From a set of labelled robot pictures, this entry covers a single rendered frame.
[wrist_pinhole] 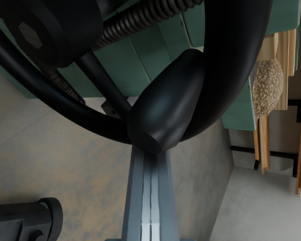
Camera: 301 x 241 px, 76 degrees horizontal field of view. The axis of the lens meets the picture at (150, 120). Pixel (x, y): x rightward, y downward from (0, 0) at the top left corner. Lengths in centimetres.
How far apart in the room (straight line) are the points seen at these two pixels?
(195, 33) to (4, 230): 85
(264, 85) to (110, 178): 114
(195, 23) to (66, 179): 106
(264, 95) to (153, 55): 21
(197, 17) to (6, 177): 97
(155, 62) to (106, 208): 117
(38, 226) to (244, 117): 81
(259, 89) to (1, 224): 86
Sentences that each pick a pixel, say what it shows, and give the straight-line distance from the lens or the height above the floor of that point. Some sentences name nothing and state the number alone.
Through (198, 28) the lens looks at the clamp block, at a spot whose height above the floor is 88.
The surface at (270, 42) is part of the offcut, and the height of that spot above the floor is 93.
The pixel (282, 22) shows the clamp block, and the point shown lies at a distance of 20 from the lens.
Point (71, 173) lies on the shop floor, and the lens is 118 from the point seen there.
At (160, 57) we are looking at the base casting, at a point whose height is 76.
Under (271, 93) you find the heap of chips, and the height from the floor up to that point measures 92.
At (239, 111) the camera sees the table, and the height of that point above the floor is 88.
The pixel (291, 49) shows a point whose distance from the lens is 52.
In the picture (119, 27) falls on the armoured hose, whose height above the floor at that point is 81.
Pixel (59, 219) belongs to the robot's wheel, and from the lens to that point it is 99.
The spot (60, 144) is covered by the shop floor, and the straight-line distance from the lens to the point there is 111.
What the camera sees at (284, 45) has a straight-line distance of 49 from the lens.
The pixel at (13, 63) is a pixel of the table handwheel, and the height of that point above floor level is 69.
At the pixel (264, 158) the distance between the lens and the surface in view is 331.
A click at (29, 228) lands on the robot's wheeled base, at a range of 92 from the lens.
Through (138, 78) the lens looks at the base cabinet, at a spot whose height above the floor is 68.
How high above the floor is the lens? 96
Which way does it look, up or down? 37 degrees down
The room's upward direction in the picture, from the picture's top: 94 degrees clockwise
